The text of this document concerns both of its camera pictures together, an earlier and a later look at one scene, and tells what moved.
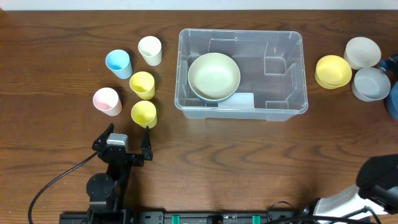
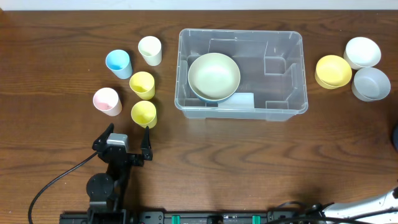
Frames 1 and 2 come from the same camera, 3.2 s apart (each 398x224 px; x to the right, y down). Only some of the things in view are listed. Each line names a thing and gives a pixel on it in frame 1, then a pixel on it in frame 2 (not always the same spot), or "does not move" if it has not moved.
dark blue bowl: x=392 y=101 -> x=395 y=134
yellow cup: x=144 y=113 does not move
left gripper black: x=125 y=156 does not move
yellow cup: x=143 y=83 does not move
